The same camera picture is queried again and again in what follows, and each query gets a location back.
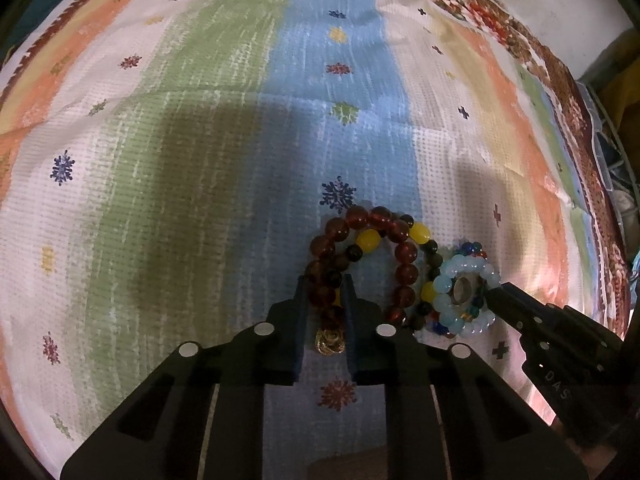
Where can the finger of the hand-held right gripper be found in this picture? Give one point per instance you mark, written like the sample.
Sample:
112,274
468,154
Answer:
505,305

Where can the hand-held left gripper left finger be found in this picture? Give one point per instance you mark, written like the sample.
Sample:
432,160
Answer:
299,335

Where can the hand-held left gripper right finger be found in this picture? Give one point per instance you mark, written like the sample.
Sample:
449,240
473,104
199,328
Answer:
351,340

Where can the gold pendant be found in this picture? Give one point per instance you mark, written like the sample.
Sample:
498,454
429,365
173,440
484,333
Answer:
330,342

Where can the striped pastel cloth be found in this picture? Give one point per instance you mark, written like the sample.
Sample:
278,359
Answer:
210,160

